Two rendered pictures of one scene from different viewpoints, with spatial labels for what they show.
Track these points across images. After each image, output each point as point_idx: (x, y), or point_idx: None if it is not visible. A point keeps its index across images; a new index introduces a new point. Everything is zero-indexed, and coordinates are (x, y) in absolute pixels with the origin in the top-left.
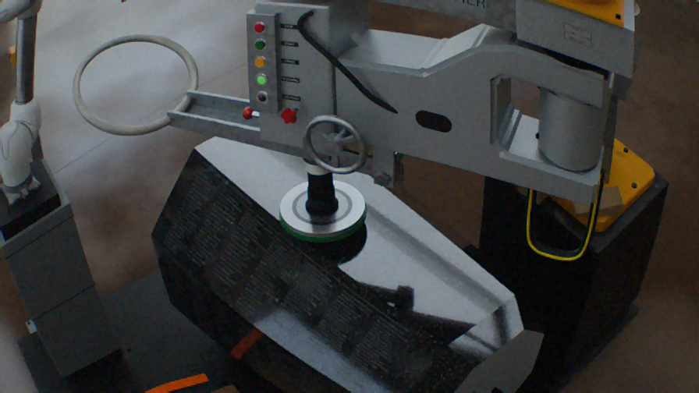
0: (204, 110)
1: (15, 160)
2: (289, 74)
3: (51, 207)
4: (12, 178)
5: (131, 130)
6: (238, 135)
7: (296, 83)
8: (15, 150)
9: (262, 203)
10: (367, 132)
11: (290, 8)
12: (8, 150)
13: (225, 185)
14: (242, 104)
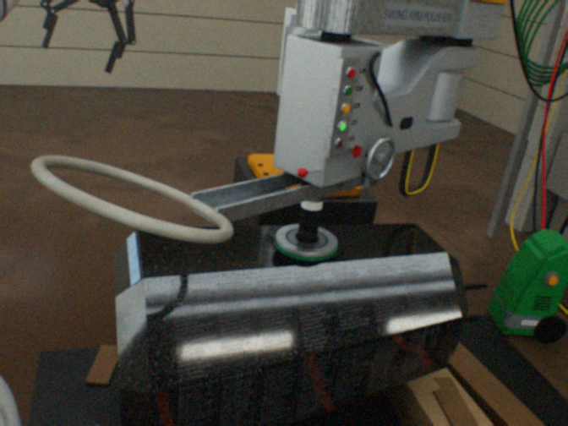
0: (218, 204)
1: (19, 423)
2: (352, 118)
3: None
4: None
5: (232, 230)
6: (286, 199)
7: (354, 124)
8: (13, 402)
9: (263, 266)
10: (376, 150)
11: (364, 51)
12: (2, 413)
13: (217, 278)
14: (248, 186)
